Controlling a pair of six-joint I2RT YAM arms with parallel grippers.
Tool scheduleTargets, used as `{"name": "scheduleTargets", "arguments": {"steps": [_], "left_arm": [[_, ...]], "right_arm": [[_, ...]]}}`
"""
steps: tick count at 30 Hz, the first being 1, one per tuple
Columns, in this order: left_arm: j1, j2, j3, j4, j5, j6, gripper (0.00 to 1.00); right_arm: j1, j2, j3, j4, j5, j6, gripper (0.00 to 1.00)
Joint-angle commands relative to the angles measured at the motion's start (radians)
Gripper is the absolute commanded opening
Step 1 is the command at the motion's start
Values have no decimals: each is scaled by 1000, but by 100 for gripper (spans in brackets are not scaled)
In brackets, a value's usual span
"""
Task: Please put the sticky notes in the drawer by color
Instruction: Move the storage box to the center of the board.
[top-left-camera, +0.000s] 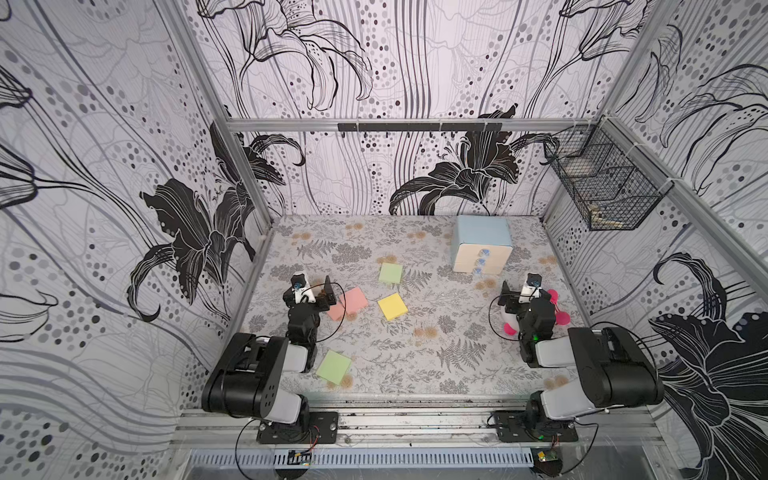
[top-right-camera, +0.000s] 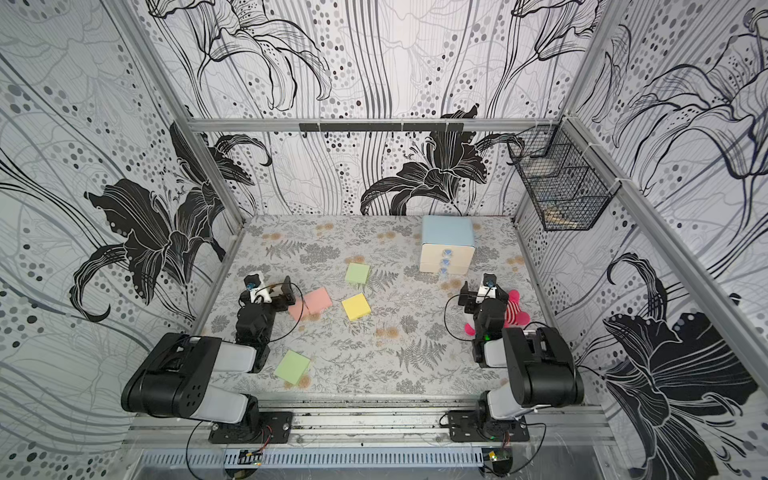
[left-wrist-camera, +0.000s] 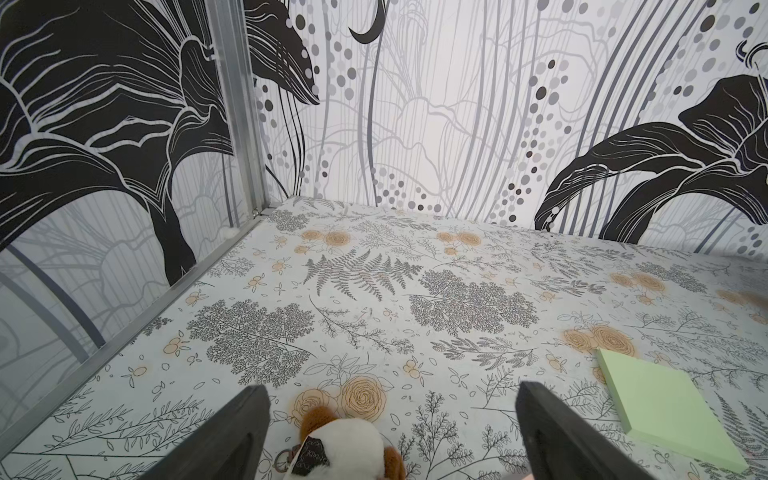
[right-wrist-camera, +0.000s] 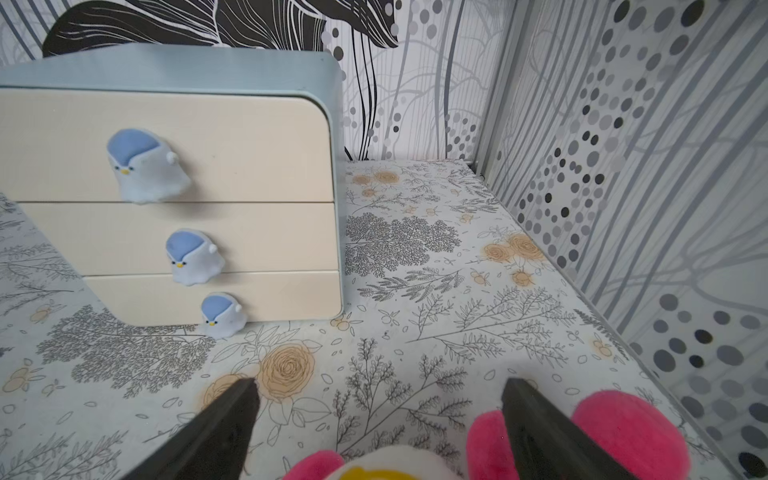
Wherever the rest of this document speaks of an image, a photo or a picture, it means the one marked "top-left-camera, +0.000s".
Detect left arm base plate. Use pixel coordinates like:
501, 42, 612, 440
257, 411, 339, 446

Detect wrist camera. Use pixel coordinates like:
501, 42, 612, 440
519, 273, 542, 303
291, 272, 311, 303

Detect black wire basket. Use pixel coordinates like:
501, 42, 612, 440
544, 122, 674, 231

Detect pink striped plush toy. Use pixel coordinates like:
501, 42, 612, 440
511, 290, 571, 341

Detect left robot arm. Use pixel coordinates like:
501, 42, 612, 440
201, 273, 337, 425

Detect pink sticky notes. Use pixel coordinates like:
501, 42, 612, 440
327, 300, 346, 322
341, 287, 369, 315

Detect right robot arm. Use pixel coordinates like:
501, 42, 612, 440
497, 282, 664, 430

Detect green sticky notes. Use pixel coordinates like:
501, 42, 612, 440
379, 263, 403, 284
316, 350, 352, 385

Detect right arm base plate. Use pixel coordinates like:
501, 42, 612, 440
488, 410, 579, 444

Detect white slotted cable duct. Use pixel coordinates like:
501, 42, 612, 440
188, 447, 534, 470

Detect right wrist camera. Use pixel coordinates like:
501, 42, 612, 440
519, 273, 542, 303

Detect black bar on rail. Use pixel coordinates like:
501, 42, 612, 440
337, 121, 502, 132

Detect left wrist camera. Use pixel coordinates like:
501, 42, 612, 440
291, 272, 311, 303

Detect yellow sticky notes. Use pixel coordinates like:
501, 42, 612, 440
378, 293, 408, 321

